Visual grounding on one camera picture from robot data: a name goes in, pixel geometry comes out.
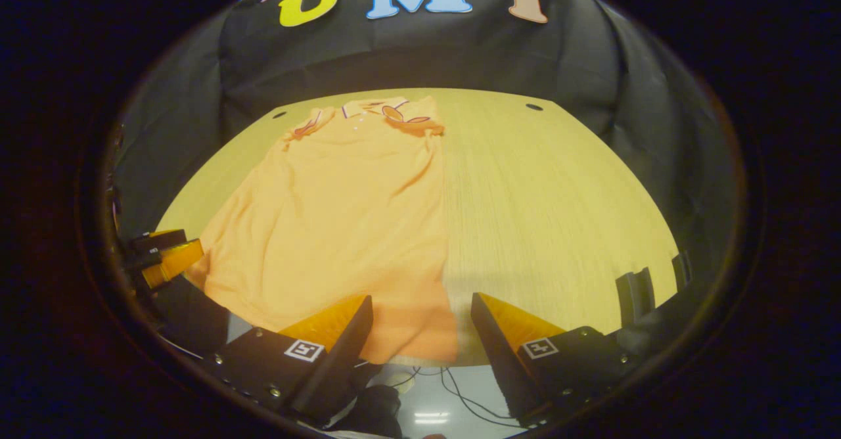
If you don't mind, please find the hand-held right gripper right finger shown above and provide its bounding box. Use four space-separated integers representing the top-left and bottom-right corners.
470 292 641 427

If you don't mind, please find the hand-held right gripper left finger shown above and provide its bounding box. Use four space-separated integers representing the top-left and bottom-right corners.
200 294 374 427

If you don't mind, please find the orange T-shirt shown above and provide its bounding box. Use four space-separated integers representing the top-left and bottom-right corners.
187 95 459 365

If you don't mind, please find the dark rounded object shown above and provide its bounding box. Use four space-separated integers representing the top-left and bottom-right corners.
329 360 403 438

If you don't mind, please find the black backdrop cloth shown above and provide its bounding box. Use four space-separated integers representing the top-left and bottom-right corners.
112 0 743 275

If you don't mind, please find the black floor cable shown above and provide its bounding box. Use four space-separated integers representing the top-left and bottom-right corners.
439 367 520 427

